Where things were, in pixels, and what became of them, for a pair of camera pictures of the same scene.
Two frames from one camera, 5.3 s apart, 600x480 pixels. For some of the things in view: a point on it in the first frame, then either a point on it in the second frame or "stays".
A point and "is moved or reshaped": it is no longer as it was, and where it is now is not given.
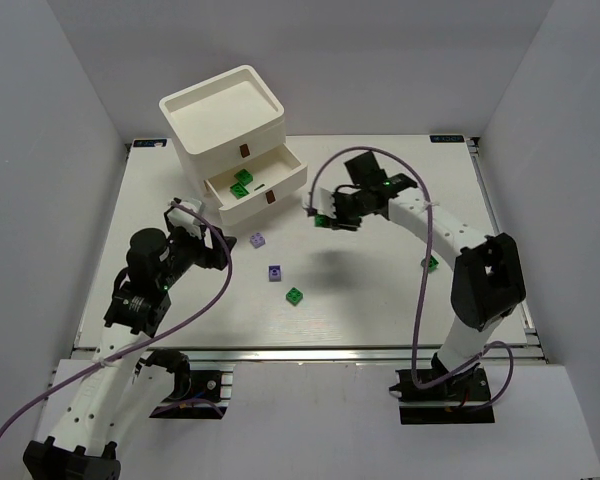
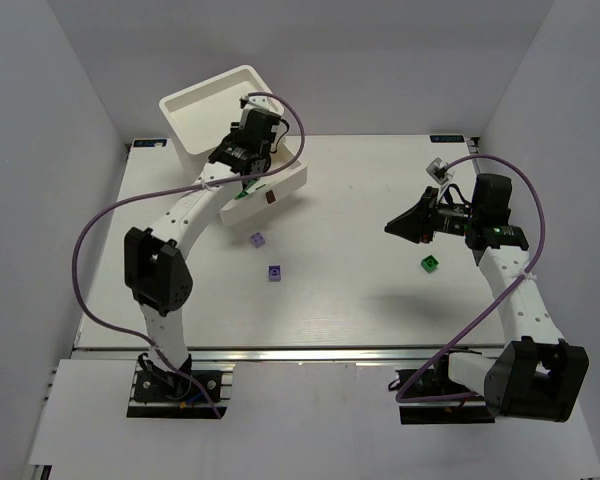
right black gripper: [340, 208] → [428, 215]
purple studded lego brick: [257, 240] stays
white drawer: [258, 183] stays
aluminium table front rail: [308, 353] stays
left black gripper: [212, 248] → [253, 167]
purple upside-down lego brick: [274, 272] stays
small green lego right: [433, 264] stays
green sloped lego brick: [244, 176] is moved or reshaped
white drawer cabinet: [230, 131] stays
